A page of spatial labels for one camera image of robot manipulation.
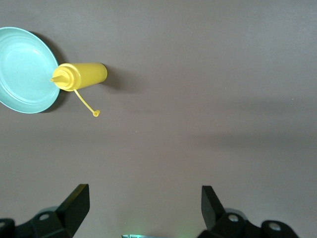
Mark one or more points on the mint green plate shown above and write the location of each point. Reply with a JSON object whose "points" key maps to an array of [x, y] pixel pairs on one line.
{"points": [[24, 72]]}

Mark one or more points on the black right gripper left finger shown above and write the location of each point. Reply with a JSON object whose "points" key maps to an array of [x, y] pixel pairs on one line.
{"points": [[71, 213]]}

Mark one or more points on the yellow mustard squeeze bottle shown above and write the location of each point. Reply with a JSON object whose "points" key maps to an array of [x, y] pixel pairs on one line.
{"points": [[86, 74]]}

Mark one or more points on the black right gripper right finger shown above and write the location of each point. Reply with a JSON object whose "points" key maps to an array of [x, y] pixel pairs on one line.
{"points": [[215, 218]]}

